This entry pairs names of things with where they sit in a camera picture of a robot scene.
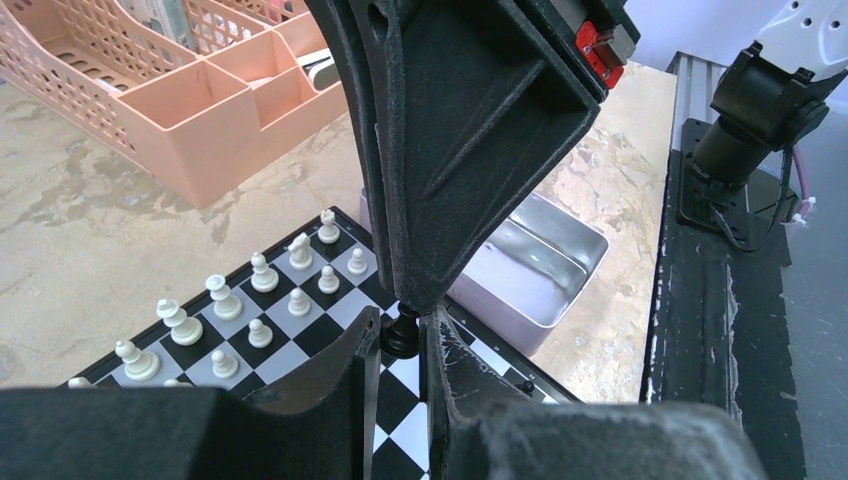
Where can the white chess bishop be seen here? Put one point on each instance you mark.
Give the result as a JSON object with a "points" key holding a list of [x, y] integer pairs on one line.
{"points": [[139, 365], [264, 278]]}

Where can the white chess rook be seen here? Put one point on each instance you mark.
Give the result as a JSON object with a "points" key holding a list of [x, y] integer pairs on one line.
{"points": [[328, 232]]}

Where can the white chess king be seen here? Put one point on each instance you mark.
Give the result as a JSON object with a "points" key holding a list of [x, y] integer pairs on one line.
{"points": [[184, 330]]}

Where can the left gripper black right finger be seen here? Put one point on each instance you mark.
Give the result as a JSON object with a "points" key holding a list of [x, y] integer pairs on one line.
{"points": [[481, 426]]}

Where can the black white chess board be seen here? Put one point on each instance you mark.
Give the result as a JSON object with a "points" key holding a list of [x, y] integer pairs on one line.
{"points": [[401, 440]]}

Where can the peach plastic desk organizer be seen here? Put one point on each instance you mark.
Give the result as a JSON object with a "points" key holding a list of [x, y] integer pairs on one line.
{"points": [[200, 120]]}

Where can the white chess pawn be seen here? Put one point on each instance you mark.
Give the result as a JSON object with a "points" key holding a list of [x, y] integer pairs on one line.
{"points": [[357, 263], [224, 365], [260, 335], [328, 282], [299, 304]]}

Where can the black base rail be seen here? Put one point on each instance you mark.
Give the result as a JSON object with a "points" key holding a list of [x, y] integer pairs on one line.
{"points": [[718, 331]]}

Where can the white chess knight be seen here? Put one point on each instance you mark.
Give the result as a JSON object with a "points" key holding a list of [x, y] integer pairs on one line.
{"points": [[300, 256]]}

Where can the white chess queen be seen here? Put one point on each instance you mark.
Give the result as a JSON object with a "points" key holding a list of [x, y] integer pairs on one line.
{"points": [[226, 306]]}

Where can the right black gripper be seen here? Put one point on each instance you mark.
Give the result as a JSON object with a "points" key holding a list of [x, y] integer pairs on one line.
{"points": [[459, 110]]}

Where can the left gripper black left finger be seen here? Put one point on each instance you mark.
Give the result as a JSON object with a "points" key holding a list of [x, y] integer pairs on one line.
{"points": [[316, 422]]}

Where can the white stapler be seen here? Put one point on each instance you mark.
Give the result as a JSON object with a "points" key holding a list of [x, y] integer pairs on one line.
{"points": [[320, 68]]}

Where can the black chess piece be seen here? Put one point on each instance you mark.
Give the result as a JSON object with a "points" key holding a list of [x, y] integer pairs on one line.
{"points": [[400, 337]]}

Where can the empty metal tin lid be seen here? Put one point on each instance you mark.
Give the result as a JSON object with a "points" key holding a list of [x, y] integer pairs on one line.
{"points": [[527, 275]]}

